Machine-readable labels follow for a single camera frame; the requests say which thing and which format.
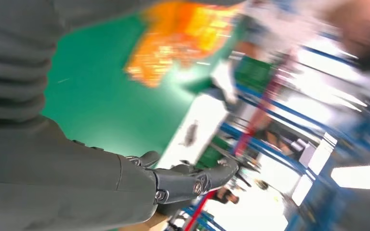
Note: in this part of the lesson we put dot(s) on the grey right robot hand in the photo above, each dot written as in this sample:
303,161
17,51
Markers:
60,178

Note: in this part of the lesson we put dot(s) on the yellow taped cardboard mat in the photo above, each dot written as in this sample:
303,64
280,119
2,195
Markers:
178,41

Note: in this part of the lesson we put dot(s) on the person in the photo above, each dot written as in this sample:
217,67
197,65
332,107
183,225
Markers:
226,196

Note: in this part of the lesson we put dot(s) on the blue metal rack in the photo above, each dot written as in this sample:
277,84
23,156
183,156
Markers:
284,111

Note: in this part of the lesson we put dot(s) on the white table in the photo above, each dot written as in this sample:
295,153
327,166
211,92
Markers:
194,127

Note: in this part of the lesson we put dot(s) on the red pole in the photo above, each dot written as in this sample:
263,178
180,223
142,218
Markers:
258,118

